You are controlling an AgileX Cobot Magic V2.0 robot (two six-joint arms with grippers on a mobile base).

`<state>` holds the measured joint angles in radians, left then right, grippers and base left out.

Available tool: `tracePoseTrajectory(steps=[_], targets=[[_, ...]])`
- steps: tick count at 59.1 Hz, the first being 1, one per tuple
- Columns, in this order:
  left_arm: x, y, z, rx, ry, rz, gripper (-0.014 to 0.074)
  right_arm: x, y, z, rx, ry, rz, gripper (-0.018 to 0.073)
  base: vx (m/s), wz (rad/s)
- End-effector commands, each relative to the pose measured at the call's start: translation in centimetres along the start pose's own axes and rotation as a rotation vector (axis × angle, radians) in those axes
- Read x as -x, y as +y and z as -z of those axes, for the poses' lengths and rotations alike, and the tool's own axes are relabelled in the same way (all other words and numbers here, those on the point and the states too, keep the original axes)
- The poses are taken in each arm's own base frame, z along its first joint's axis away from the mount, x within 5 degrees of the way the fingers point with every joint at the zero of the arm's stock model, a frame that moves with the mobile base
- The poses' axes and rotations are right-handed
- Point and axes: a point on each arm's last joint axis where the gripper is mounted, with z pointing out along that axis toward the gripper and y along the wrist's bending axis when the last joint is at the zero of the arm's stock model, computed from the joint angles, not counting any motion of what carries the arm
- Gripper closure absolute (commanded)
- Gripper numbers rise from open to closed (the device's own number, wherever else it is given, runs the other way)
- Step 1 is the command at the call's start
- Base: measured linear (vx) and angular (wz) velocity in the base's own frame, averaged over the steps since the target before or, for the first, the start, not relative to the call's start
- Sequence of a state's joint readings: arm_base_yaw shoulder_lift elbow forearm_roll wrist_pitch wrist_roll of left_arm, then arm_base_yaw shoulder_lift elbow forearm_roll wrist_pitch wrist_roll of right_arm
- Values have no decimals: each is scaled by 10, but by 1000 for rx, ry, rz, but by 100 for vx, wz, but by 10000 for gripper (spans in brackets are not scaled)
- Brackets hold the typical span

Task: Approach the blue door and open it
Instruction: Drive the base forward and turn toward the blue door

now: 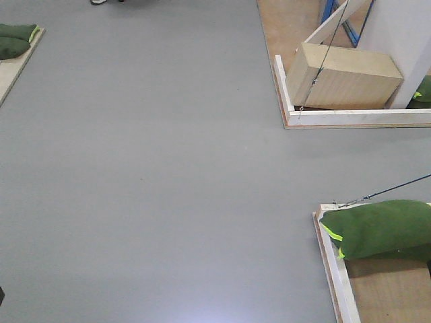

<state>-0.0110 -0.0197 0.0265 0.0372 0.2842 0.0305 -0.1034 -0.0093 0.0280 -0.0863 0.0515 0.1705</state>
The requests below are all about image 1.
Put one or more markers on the tan wooden box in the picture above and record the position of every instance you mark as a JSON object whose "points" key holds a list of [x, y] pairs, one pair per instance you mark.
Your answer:
{"points": [[337, 78]]}

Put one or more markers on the plywood platform upper right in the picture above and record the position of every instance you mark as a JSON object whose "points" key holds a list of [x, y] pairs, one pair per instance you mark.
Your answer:
{"points": [[286, 24]]}

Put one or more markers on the plywood platform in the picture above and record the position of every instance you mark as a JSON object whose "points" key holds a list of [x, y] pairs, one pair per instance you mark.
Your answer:
{"points": [[11, 69], [286, 24]]}

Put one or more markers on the white diagonal wooden brace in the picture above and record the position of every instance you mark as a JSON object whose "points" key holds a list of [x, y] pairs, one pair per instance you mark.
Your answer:
{"points": [[334, 21]]}

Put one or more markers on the green sandbag near right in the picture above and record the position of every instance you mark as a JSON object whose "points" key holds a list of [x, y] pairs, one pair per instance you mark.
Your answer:
{"points": [[396, 229]]}

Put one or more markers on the white shoe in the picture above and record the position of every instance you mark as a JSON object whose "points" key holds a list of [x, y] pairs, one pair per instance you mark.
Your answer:
{"points": [[97, 2]]}

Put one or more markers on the green sandbag behind panel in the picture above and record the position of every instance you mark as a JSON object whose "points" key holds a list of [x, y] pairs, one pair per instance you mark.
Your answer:
{"points": [[421, 98]]}

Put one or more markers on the plywood platform left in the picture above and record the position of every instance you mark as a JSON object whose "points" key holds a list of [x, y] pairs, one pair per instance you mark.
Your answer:
{"points": [[11, 69]]}

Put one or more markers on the green sandbag far left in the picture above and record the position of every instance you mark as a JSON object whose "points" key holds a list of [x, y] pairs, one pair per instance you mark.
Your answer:
{"points": [[16, 39]]}

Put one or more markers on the white wooden frame near right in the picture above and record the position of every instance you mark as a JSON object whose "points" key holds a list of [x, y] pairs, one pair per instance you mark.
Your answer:
{"points": [[373, 290]]}

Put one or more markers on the white L-shaped wooden rail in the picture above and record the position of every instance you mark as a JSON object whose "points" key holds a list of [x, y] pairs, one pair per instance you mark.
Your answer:
{"points": [[342, 119]]}

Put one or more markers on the blue metal frame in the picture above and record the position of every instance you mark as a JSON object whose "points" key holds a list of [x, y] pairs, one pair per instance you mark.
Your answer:
{"points": [[353, 26]]}

